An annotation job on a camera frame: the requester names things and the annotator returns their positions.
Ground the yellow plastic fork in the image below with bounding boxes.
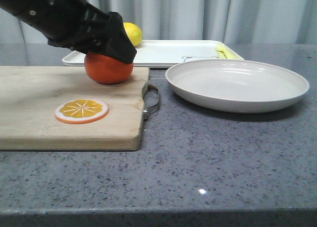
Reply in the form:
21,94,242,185
215,43,243,60

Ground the wooden cutting board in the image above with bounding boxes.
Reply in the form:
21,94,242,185
0,66,149,151

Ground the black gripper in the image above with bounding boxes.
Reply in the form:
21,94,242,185
0,0,137,64

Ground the white rectangular tray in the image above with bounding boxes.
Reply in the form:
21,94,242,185
62,40,245,69

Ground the beige round plate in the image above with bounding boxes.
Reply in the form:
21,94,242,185
165,59,310,114

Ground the grey curtain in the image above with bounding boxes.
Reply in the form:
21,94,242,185
0,0,317,45

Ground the fake orange slice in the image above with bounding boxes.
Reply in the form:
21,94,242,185
54,99,109,124

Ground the orange mandarin fruit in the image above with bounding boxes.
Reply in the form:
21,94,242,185
84,53,134,84

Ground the yellow lemon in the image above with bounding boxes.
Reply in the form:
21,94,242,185
123,22,143,47

